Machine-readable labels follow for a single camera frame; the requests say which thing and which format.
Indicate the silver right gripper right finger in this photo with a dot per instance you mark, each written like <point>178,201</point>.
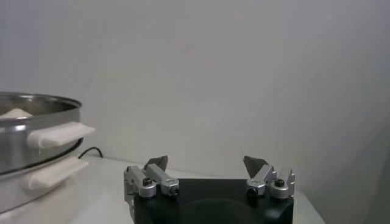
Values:
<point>263,173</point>

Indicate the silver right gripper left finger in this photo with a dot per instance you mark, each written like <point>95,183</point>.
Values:
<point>153,175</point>

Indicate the white steamed baozi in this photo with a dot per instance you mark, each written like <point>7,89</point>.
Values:
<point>15,113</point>

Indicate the stainless steel steamer basket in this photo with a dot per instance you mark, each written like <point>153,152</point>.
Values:
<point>18,146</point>

